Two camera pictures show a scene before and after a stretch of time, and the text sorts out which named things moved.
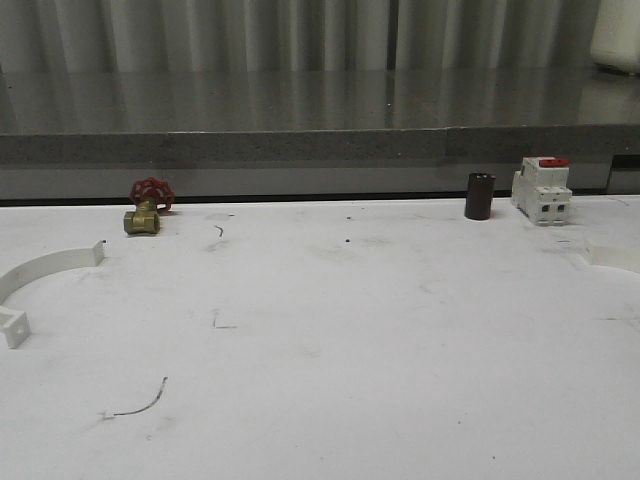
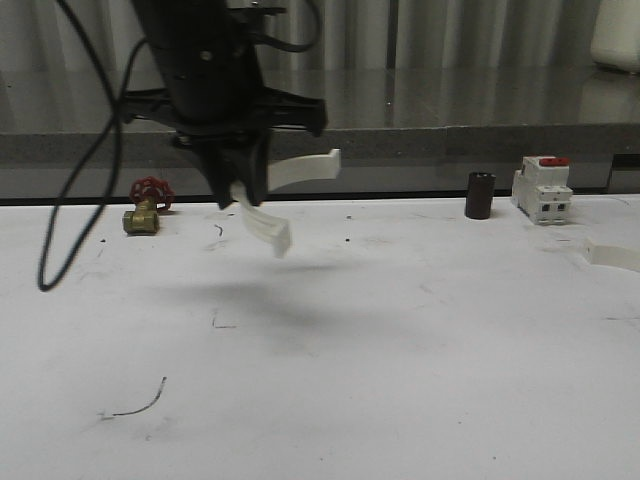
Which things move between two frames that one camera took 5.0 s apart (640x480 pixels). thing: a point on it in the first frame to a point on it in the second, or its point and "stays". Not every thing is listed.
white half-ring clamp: [621, 258] stays
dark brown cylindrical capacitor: [479, 196] stays
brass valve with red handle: [153, 197] stays
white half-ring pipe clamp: [14, 324] to [284, 171]
